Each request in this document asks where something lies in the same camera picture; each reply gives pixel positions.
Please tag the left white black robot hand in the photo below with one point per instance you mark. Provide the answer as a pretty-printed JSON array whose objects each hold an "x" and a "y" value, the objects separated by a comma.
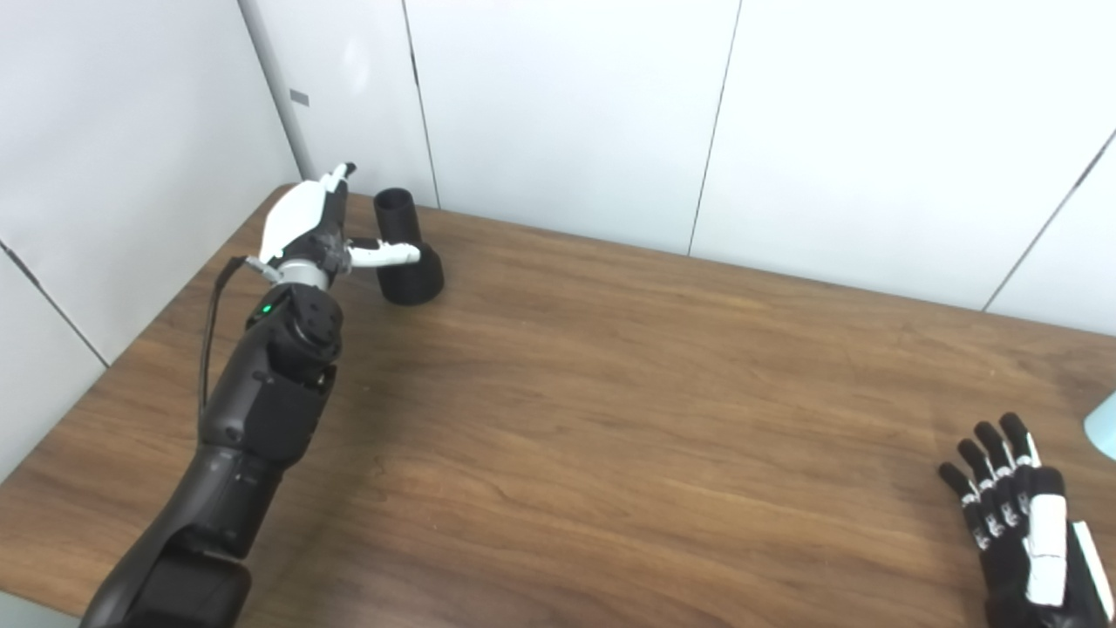
[{"x": 292, "y": 218}]

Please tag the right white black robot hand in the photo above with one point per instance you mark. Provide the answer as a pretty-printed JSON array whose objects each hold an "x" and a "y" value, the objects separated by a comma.
[{"x": 1033, "y": 549}]

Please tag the black nozzle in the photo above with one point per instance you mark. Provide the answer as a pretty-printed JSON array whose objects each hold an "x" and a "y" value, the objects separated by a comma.
[{"x": 405, "y": 253}]

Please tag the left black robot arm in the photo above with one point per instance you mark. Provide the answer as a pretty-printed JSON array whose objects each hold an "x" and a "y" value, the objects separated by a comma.
[{"x": 261, "y": 410}]

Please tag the small grey wall tag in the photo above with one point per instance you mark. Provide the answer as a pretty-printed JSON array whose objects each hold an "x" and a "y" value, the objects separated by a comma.
[{"x": 299, "y": 98}]

